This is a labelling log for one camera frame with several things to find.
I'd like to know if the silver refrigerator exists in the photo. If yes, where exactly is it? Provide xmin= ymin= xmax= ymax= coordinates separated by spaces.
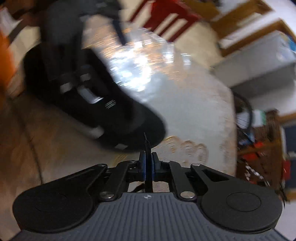
xmin=212 ymin=31 xmax=295 ymax=99

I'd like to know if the red wooden chair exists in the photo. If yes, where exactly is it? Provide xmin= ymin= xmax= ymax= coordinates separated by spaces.
xmin=129 ymin=0 xmax=202 ymax=42

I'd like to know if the black bicycle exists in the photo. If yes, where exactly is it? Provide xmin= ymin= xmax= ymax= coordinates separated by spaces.
xmin=232 ymin=92 xmax=287 ymax=202

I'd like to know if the white green carton box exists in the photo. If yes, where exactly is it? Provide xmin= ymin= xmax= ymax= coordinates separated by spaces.
xmin=238 ymin=109 xmax=266 ymax=128

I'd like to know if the black shoelace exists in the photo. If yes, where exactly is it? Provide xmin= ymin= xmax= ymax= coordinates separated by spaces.
xmin=144 ymin=133 xmax=153 ymax=193

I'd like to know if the black sneaker with white swoosh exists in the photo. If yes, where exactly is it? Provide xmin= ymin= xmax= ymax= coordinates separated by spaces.
xmin=23 ymin=45 xmax=166 ymax=152

